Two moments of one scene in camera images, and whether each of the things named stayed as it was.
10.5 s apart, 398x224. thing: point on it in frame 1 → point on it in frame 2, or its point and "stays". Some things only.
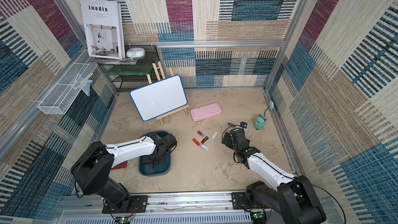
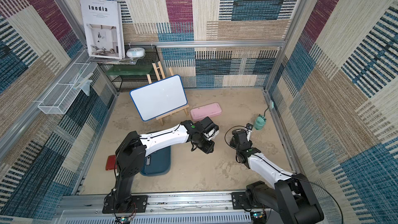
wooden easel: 160,75 stays
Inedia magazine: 104,28 stays
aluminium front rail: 209,208 stays
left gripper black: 148,161 → 208,149
